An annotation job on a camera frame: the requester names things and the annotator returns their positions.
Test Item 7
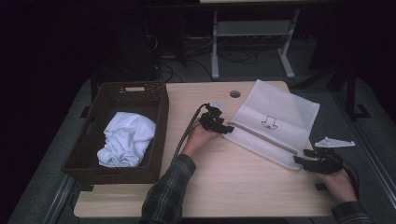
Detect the person's right hand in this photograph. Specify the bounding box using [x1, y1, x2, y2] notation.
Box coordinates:
[317, 168, 359, 203]

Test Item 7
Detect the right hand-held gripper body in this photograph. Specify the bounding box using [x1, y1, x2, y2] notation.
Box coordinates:
[306, 136, 356, 175]

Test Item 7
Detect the person's left hand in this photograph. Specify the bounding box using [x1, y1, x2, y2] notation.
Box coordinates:
[181, 122, 224, 158]

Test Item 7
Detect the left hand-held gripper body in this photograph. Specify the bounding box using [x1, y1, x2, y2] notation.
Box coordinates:
[199, 100, 225, 132]

